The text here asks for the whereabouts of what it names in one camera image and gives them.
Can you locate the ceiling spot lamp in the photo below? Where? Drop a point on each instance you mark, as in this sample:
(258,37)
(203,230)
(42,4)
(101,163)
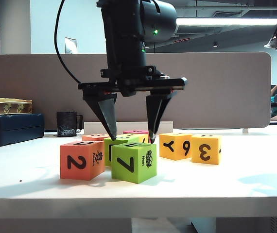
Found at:
(215,44)

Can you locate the red LED ceiling sign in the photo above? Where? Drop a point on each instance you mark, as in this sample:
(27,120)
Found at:
(183,40)

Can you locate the black mug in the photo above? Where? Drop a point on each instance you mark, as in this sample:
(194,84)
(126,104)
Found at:
(66,123)

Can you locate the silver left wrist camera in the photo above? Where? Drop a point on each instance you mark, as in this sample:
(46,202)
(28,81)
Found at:
(164,77)

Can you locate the pink block with number 4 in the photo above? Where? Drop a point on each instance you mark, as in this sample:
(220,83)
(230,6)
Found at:
(134,132)

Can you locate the orange block with Queen print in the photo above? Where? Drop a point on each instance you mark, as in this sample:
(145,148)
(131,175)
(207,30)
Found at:
(65,150)

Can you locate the yellow block with Y and 6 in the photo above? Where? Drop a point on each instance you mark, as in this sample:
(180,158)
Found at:
(177,153)

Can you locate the wall sign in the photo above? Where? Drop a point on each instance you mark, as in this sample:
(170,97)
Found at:
(71,46)

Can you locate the navy blue case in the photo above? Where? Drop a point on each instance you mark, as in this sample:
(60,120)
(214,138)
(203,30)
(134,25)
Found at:
(12,131)

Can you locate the cream ornate box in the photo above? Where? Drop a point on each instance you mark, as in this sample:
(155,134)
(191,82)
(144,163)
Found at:
(7,106)

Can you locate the brown-grey desk divider panel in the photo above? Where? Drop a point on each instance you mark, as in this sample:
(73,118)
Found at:
(201,97)

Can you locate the yellow block with Alligator print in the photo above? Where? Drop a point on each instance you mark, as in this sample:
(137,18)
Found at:
(143,138)

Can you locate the green block with letter D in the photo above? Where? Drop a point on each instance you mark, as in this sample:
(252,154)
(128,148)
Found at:
(107,153)

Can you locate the orange block with letter Y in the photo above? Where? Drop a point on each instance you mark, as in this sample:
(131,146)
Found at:
(92,137)

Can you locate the ceiling light strip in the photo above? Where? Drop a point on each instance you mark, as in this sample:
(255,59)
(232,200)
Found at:
(226,21)

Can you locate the yellow block with number 3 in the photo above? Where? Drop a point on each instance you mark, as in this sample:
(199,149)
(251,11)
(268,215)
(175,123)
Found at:
(199,145)

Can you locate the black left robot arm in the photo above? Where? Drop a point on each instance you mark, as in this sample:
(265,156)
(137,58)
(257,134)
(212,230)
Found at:
(124,29)

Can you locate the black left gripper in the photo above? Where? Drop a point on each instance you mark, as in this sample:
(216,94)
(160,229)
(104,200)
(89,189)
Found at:
(133,83)

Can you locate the green block with number 7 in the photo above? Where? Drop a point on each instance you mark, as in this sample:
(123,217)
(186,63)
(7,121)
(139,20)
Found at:
(119,174)

